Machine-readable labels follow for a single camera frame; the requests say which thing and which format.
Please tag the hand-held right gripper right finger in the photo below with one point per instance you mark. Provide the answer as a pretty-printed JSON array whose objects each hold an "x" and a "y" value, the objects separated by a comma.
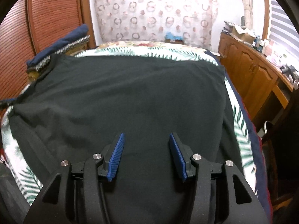
[{"x": 178, "y": 158}]

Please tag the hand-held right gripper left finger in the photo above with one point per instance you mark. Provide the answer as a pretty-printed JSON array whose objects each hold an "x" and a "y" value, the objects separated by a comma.
[{"x": 115, "y": 158}]

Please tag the black printed t-shirt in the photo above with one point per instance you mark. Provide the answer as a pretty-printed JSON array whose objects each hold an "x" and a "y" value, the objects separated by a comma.
[{"x": 140, "y": 93}]

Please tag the leaf print bed sheet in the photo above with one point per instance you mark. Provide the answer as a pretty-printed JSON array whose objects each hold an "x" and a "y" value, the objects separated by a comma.
[{"x": 241, "y": 130}]

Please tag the white waste bin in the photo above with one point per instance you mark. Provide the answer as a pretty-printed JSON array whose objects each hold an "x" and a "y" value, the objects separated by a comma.
[{"x": 264, "y": 127}]

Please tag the wooden sideboard cabinet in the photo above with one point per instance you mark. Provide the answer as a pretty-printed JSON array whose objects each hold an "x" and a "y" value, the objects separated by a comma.
[{"x": 252, "y": 74}]

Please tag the yellow cloth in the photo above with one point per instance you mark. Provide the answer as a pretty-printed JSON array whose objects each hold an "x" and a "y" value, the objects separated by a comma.
[{"x": 35, "y": 75}]

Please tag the floral blanket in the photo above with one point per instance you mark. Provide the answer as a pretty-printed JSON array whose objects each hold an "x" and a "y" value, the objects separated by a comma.
[{"x": 144, "y": 44}]

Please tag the blue item on box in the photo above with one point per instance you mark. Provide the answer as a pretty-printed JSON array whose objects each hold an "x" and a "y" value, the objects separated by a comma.
[{"x": 174, "y": 38}]

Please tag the navy folded garment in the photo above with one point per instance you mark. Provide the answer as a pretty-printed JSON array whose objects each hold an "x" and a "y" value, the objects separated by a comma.
[{"x": 65, "y": 38}]

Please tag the open cardboard box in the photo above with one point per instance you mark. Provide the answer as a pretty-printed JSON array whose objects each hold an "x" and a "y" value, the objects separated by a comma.
[{"x": 243, "y": 34}]

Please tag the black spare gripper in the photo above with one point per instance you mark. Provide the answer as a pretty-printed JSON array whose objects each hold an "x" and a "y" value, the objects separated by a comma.
[{"x": 288, "y": 70}]

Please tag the pile of patterned cloth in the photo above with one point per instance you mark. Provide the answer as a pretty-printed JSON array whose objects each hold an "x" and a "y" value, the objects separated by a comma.
[{"x": 227, "y": 26}]

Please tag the circle print sheer curtain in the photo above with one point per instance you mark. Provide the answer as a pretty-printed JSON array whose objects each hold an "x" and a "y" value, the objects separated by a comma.
[{"x": 151, "y": 9}]

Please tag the grey oval fan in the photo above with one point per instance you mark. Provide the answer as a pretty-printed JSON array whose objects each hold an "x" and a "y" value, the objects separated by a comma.
[{"x": 243, "y": 21}]

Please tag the beige tied curtain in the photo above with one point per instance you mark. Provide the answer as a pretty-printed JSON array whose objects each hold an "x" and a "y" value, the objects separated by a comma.
[{"x": 247, "y": 2}]

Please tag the zebra window blind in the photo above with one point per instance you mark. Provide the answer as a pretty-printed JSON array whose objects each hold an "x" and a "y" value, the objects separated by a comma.
[{"x": 283, "y": 23}]

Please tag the wooden window frame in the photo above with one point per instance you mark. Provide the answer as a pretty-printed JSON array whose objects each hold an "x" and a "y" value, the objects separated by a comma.
[{"x": 266, "y": 14}]

